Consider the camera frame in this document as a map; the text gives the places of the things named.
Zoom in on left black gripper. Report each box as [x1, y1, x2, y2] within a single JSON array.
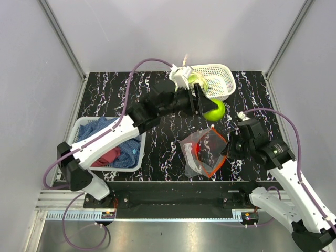
[[159, 83, 217, 117]]

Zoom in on fake green apple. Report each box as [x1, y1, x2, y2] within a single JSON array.
[[203, 98, 226, 121]]

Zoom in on clear zip top bag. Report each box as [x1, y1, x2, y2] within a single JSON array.
[[179, 127, 227, 178]]

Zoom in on fake green white cabbage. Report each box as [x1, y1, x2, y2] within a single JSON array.
[[188, 72, 209, 92]]

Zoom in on fake green onion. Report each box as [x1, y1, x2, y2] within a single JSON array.
[[182, 54, 188, 67]]

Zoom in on fake red fruit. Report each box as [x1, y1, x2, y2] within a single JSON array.
[[195, 143, 201, 157]]

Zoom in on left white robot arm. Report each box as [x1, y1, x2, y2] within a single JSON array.
[[57, 80, 219, 208]]

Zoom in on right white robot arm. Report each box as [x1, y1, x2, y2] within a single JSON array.
[[222, 117, 335, 251]]

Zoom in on white perforated plastic basket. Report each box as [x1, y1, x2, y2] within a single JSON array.
[[169, 63, 236, 102]]

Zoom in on white laundry basket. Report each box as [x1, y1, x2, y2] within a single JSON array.
[[67, 115, 146, 172]]

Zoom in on blue checkered cloth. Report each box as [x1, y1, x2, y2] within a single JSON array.
[[74, 117, 141, 169]]

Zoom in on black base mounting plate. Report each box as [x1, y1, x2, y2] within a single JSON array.
[[83, 181, 268, 221]]

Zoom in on dark red cloth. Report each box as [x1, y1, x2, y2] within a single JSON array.
[[91, 147, 121, 167]]

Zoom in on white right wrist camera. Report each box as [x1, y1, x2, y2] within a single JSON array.
[[237, 111, 250, 122]]

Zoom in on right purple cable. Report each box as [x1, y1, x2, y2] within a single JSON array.
[[243, 108, 336, 232]]

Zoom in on purple cable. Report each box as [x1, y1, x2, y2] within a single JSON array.
[[43, 58, 175, 249], [243, 108, 336, 232]]

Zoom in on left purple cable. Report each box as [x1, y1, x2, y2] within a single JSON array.
[[43, 58, 175, 249]]

